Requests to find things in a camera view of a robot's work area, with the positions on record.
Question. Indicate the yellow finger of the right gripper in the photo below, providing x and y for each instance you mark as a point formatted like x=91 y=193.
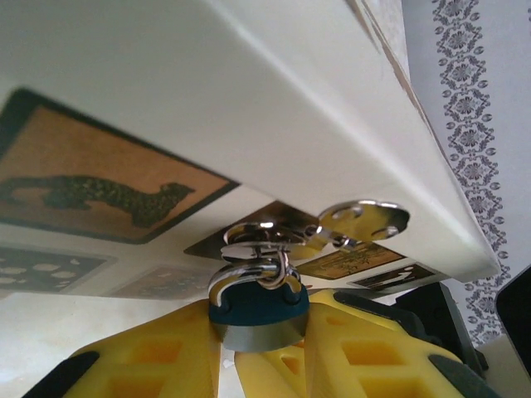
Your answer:
x=373 y=309

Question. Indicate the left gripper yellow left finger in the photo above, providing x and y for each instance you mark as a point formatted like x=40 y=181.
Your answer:
x=166 y=356

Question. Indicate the cream box with picture tiles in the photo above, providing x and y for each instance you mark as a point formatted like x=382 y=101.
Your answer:
x=166 y=83

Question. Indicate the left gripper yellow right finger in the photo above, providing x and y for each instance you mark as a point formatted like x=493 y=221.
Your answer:
x=332 y=365

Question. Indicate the blue padlock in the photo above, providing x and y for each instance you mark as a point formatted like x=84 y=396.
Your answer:
x=257 y=321

